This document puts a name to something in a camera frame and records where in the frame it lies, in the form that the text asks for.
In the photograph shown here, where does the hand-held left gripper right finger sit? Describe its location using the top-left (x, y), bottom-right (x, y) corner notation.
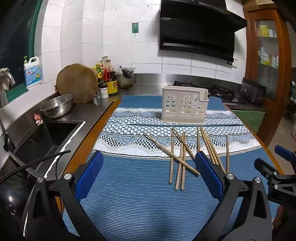
top-left (195, 151), bottom-right (273, 241)

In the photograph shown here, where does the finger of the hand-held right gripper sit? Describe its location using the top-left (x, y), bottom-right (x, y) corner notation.
top-left (275, 145), bottom-right (296, 164)
top-left (254, 158), bottom-right (286, 186)

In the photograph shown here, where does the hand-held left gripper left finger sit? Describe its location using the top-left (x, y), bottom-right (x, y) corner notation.
top-left (22, 151), bottom-right (104, 241)

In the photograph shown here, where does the white plastic utensil holder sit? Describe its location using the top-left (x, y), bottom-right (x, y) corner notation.
top-left (161, 85), bottom-right (208, 124)

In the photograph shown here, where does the person's right hand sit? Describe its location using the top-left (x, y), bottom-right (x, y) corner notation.
top-left (273, 205), bottom-right (296, 233)

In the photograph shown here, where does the green base cabinet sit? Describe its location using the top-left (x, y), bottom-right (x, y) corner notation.
top-left (229, 109), bottom-right (265, 135)

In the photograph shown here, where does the blue patterned table cloth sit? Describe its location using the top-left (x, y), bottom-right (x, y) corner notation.
top-left (62, 95), bottom-right (280, 241)

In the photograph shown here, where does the black kitchen sink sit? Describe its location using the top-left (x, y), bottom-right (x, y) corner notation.
top-left (13, 120), bottom-right (86, 176)

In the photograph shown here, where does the black countertop appliance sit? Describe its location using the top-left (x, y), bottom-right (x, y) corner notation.
top-left (240, 77), bottom-right (266, 106)

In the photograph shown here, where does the metal colander bowl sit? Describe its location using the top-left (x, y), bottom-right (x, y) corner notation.
top-left (40, 94), bottom-right (74, 119)

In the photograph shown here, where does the black gas stove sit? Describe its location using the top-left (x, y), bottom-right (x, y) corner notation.
top-left (173, 81), bottom-right (243, 103)

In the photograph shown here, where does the white jar black lid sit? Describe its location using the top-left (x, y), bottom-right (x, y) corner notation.
top-left (99, 83), bottom-right (109, 99)

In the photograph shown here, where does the black wok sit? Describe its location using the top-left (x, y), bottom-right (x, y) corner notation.
top-left (0, 182), bottom-right (33, 241)

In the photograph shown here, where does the round wooden chopping block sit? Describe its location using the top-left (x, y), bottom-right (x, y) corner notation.
top-left (56, 64), bottom-right (99, 104)

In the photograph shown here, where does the steel pressure cooker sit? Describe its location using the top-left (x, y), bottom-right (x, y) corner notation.
top-left (115, 67), bottom-right (136, 89)

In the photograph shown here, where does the yellow green condiment bottle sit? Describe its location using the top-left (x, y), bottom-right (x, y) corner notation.
top-left (95, 64), bottom-right (104, 84)

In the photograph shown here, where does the wooden glass door cabinet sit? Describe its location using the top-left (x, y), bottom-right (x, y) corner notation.
top-left (243, 9), bottom-right (296, 146)

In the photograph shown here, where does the tall clear sauce bottle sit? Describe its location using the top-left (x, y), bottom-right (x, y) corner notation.
top-left (105, 60), bottom-right (115, 80)

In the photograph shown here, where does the white detergent jug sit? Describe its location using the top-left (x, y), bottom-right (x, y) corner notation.
top-left (23, 56), bottom-right (44, 91)

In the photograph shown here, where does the black range hood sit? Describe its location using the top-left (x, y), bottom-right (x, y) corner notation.
top-left (159, 0), bottom-right (248, 62)

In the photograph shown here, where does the green framed window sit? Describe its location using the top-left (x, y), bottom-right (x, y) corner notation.
top-left (0, 0), bottom-right (44, 109)

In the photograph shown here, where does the black cable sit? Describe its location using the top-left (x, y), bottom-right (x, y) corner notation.
top-left (0, 150), bottom-right (71, 182)

